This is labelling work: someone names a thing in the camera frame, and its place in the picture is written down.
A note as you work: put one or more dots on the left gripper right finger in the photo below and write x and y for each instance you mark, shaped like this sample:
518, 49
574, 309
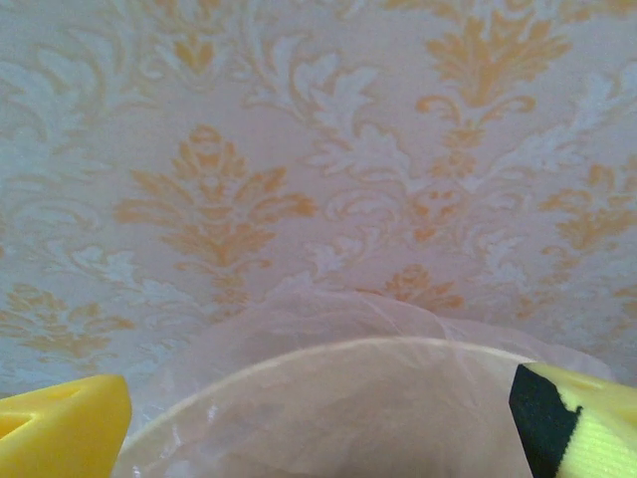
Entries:
587, 433

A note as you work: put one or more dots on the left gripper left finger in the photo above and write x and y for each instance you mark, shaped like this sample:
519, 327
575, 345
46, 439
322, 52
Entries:
55, 433

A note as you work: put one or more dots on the translucent plastic bin liner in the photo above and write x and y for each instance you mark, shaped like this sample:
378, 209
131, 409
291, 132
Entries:
348, 313

